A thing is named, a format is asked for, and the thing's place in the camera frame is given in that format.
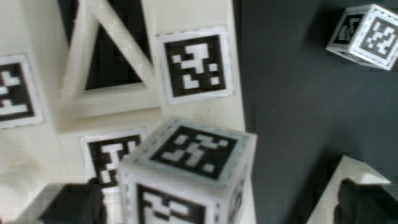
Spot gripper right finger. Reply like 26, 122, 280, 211
332, 179, 398, 224

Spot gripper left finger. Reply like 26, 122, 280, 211
38, 178, 106, 224

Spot white tagged cube nut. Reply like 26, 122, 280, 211
117, 118, 255, 224
326, 4, 398, 70

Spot white chair back frame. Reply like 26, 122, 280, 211
0, 0, 243, 224

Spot white right fence wall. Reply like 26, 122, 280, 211
303, 154, 394, 224

